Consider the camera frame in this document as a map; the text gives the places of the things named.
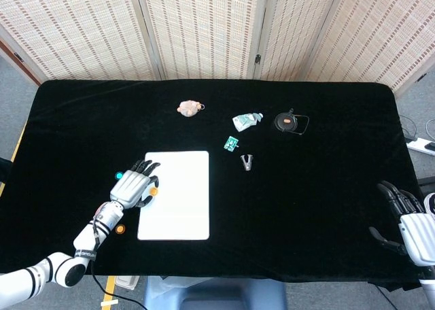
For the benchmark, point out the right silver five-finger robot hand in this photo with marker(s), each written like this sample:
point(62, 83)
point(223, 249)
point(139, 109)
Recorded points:
point(418, 235)

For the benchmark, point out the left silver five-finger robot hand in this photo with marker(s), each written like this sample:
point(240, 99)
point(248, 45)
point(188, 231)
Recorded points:
point(130, 187)

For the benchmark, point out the teal round chip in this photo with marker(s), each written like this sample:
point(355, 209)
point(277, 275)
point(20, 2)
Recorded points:
point(118, 175)

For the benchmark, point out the orange round chip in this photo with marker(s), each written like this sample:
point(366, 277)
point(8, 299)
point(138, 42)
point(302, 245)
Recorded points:
point(120, 229)
point(153, 191)

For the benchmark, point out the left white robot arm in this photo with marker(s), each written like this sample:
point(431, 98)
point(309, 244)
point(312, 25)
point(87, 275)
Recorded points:
point(85, 238)

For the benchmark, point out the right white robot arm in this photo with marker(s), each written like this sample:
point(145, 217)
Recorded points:
point(429, 289)

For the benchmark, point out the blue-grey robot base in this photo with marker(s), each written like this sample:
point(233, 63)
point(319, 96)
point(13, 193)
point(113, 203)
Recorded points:
point(217, 293)

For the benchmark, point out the white magnetic board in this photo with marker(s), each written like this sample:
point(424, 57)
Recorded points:
point(183, 204)

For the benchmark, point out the white power strip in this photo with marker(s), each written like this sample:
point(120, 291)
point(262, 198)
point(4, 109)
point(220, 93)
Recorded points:
point(419, 144)

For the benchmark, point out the white plastic container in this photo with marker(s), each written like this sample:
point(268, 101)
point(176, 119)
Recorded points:
point(126, 282)

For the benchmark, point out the yellow floor tape strip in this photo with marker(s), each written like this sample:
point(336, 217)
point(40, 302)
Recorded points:
point(109, 288)

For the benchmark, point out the white tape piece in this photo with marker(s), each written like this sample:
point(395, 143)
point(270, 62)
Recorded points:
point(109, 303)

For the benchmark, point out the black object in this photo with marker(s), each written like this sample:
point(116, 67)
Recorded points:
point(4, 170)

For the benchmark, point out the white green spout pouch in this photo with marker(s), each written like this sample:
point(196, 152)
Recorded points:
point(244, 122)

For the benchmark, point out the black velvet tablecloth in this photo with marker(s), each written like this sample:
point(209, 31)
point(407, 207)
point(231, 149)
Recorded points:
point(272, 204)

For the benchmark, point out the black screen hinge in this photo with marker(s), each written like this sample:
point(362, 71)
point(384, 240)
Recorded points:
point(421, 77)
point(257, 59)
point(17, 56)

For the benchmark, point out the woven folding screen panel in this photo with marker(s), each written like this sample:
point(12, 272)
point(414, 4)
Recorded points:
point(384, 28)
point(295, 28)
point(74, 28)
point(200, 28)

